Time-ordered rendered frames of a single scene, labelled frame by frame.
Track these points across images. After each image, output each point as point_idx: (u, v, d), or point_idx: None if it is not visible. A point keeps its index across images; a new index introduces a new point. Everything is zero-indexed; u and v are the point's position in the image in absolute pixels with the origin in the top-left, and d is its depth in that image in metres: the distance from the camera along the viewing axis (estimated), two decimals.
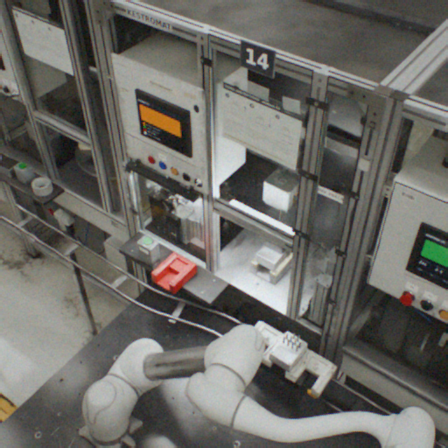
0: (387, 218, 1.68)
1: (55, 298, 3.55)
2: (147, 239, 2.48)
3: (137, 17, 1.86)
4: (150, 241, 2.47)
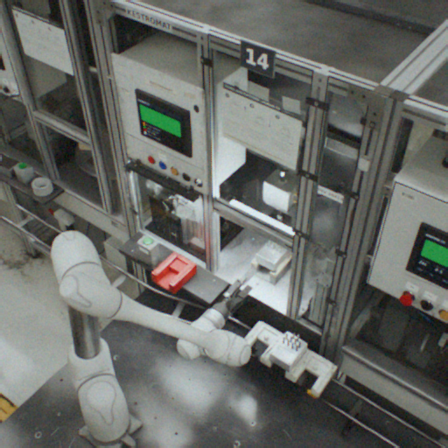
0: (387, 218, 1.68)
1: (55, 298, 3.55)
2: (147, 239, 2.48)
3: (137, 17, 1.86)
4: (150, 241, 2.47)
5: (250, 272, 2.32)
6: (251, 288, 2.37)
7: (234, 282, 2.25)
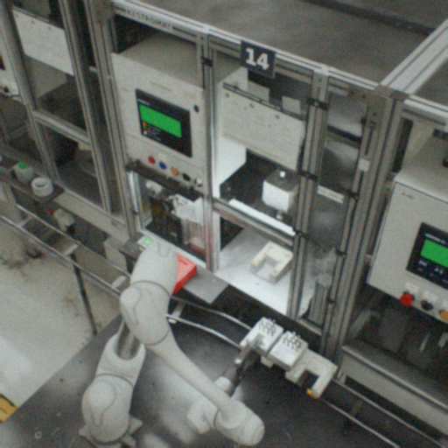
0: (387, 218, 1.68)
1: (55, 298, 3.55)
2: (147, 239, 2.48)
3: (137, 17, 1.86)
4: (150, 241, 2.47)
5: (261, 334, 2.23)
6: None
7: (245, 346, 2.16)
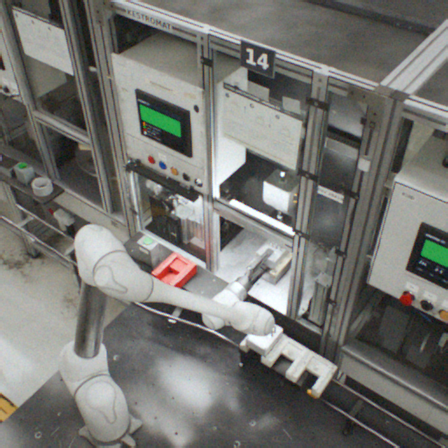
0: (387, 218, 1.68)
1: (55, 298, 3.55)
2: (147, 239, 2.48)
3: (137, 17, 1.86)
4: (150, 241, 2.47)
5: (270, 248, 2.42)
6: None
7: (256, 257, 2.35)
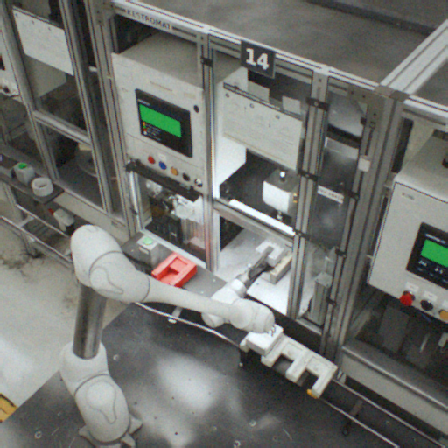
0: (387, 218, 1.68)
1: (55, 298, 3.55)
2: (147, 239, 2.48)
3: (137, 17, 1.86)
4: (150, 241, 2.47)
5: (271, 246, 2.41)
6: None
7: (256, 255, 2.34)
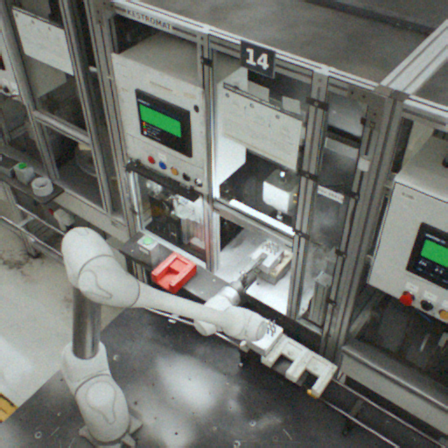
0: (387, 218, 1.68)
1: (55, 298, 3.55)
2: (147, 239, 2.48)
3: (137, 17, 1.86)
4: (150, 241, 2.47)
5: (265, 253, 2.38)
6: None
7: (250, 262, 2.31)
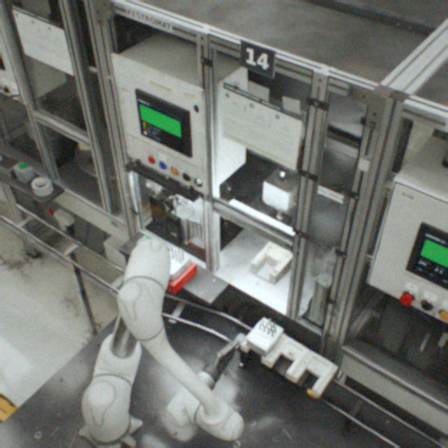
0: (387, 218, 1.68)
1: (55, 298, 3.55)
2: (147, 239, 2.48)
3: (137, 17, 1.86)
4: None
5: (242, 334, 2.30)
6: (244, 338, 2.30)
7: (227, 345, 2.23)
